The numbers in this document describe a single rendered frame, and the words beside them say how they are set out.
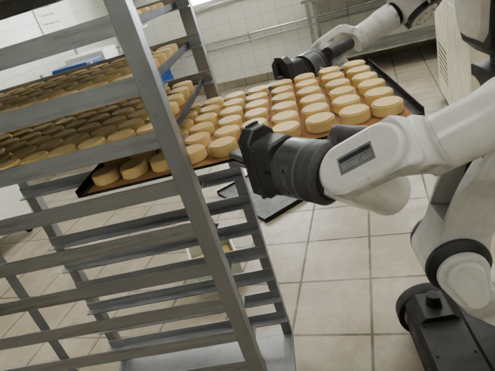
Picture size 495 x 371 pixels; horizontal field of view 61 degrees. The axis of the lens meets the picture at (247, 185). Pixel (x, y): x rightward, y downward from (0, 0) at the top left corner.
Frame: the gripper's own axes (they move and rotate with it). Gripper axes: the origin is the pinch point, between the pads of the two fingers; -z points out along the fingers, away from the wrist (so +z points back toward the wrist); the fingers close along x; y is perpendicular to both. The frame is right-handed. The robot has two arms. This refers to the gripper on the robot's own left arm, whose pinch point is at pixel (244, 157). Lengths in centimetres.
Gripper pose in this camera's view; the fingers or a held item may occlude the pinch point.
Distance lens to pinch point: 69.8
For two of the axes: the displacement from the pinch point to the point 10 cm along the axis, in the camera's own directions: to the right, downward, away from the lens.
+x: -2.7, -8.6, -4.3
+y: -7.1, 4.8, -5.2
